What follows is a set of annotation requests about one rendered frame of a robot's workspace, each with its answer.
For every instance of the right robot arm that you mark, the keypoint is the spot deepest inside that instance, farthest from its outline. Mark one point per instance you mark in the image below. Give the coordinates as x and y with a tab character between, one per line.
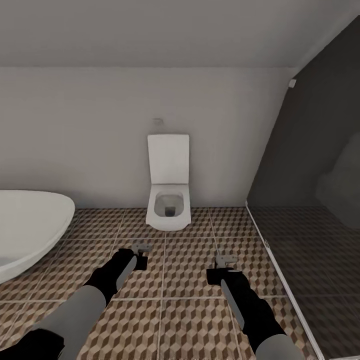
254	315

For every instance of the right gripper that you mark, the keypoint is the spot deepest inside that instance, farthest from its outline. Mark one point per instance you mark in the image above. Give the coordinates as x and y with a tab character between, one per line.
213	275

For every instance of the bathtub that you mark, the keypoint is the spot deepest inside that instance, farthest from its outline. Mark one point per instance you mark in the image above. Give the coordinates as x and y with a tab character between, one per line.
31	224

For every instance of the toilet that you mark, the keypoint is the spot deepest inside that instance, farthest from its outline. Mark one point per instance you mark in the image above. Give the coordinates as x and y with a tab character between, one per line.
169	201

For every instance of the door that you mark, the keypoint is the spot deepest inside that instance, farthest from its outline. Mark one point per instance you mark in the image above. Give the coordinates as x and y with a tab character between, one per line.
305	197

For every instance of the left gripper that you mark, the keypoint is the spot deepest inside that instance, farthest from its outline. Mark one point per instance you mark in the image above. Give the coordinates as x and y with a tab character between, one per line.
141	263

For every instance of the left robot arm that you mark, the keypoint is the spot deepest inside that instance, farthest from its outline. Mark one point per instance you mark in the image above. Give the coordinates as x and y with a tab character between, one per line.
62	333

